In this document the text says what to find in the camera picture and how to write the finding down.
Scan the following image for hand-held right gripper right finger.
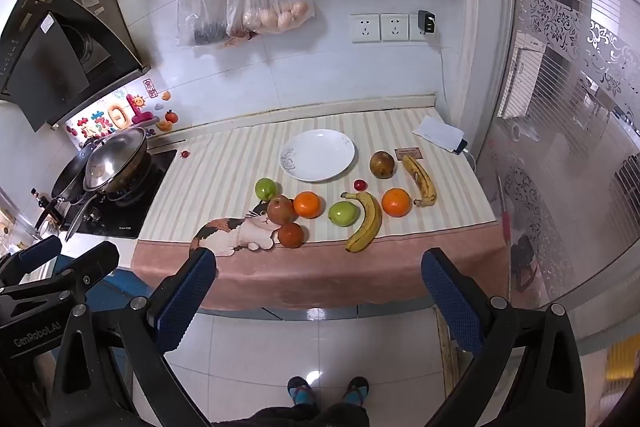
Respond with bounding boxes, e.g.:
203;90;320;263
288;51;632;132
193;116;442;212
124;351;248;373
421;248;586;427

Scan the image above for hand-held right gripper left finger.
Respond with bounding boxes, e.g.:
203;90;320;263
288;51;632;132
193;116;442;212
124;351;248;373
50;248;219;427

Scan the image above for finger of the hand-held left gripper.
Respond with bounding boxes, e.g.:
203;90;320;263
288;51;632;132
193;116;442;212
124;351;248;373
0;241;121;308
0;235;63;284

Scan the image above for yellow banana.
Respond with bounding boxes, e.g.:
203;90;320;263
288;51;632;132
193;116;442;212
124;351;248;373
340;191;383;254

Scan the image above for small orange disc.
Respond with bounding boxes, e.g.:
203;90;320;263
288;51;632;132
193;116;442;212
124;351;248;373
277;222;305;249

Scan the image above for spotted banana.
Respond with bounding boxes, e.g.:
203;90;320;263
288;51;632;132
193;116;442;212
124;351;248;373
401;154;438;208

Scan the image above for red apple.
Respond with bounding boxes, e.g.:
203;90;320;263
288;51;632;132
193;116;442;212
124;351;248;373
266;195;297;225

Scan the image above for brown passion fruit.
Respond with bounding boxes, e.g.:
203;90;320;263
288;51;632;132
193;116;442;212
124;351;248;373
369;150;397;180

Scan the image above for orange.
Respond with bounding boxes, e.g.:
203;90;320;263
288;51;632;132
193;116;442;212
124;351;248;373
293;191;321;219
381;188;412;218

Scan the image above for white plate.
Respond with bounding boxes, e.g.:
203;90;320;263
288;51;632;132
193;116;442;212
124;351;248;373
279;129;356;182

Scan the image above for black cooktop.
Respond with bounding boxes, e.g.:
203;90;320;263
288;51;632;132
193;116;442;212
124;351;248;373
60;148;178;240

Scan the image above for black frying pan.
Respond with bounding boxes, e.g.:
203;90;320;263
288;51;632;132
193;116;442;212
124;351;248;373
34;147;101;233

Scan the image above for dark wok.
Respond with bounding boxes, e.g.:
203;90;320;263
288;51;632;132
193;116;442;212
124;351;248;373
102;149;153;204

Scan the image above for steel wok pan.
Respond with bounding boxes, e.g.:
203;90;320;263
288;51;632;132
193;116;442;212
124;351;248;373
82;127;149;194

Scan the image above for person's right foot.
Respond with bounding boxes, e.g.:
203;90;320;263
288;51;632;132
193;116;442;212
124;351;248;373
342;376;370;407

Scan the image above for striped cat print cloth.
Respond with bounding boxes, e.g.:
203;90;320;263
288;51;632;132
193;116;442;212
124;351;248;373
131;107;508;310

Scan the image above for person's dark pants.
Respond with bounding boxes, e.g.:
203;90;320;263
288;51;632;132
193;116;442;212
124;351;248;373
210;402;371;427

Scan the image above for black range hood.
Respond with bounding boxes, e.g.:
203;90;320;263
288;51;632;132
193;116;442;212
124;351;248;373
0;0;151;132

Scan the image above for floral frosted glass door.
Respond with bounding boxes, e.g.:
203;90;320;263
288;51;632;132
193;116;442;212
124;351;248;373
475;0;640;323

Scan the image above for pink mop handle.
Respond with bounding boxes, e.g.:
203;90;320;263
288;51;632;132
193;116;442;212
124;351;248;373
495;172;516;303

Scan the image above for colourful wall stickers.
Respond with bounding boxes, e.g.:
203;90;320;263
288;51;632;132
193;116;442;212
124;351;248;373
65;79;181;144

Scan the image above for white charger cable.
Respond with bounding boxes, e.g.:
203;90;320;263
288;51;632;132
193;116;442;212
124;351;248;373
430;29;451;102

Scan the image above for white wall outlet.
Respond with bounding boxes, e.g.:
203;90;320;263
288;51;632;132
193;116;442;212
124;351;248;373
350;13;382;44
409;13;436;42
380;13;412;42

